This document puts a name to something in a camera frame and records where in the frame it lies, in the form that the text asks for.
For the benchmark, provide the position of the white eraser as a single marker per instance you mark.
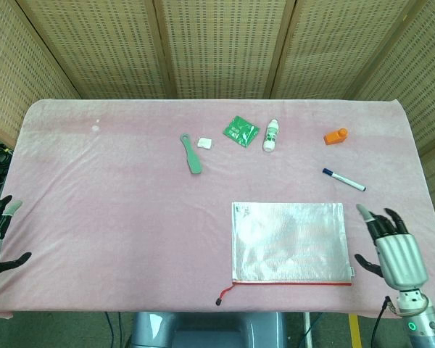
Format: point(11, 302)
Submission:
point(204, 143)

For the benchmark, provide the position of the right five-finger robot hand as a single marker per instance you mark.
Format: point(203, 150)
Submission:
point(400, 257)

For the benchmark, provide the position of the grey robot torso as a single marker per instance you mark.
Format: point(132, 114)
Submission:
point(210, 331)

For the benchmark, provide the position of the white table leg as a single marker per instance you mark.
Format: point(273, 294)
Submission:
point(308, 331)

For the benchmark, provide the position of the small orange bottle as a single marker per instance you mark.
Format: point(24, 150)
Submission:
point(335, 137)

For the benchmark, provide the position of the white marker pen blue cap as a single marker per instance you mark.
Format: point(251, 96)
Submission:
point(344, 180)

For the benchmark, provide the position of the bamboo folding screen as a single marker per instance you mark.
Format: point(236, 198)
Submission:
point(221, 47)

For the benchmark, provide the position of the pink table cloth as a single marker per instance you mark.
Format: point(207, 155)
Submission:
point(112, 217)

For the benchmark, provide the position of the white bottle green label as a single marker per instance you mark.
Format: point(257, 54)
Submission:
point(270, 136)

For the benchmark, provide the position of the green plastic shoehorn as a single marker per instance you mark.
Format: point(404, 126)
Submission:
point(193, 159)

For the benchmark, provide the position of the silver mesh zipper pouch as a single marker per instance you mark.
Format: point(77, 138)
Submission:
point(290, 243)

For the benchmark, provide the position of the green foil packet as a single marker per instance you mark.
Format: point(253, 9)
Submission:
point(240, 130)

